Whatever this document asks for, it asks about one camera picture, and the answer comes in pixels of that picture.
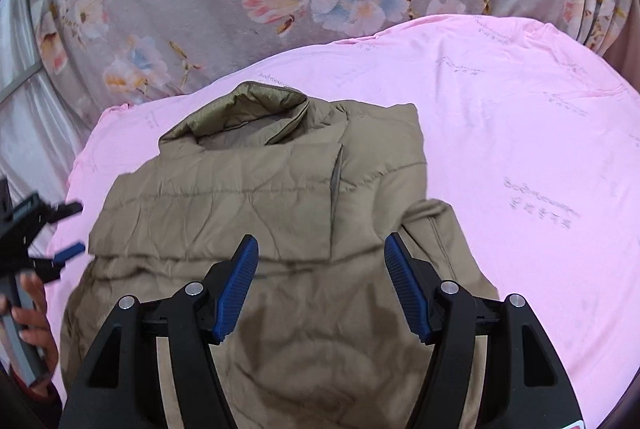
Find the grey floral bedspread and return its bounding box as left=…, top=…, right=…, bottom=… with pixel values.
left=30, top=0, right=571, bottom=124

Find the silver grey curtain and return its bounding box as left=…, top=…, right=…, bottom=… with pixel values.
left=0, top=0, right=101, bottom=220

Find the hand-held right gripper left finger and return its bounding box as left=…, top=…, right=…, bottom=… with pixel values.
left=59, top=234, right=261, bottom=429

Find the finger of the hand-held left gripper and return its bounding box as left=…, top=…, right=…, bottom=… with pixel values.
left=46, top=201, right=84, bottom=222
left=29, top=242, right=88, bottom=285

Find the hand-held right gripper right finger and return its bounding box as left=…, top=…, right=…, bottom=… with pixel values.
left=384, top=232, right=584, bottom=429

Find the khaki puffer jacket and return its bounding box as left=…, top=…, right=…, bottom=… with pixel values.
left=60, top=81, right=501, bottom=429

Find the person's left hand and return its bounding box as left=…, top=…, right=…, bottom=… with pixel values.
left=0, top=273, right=60, bottom=394

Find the pink blanket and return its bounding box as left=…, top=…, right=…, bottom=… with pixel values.
left=47, top=14, right=640, bottom=429

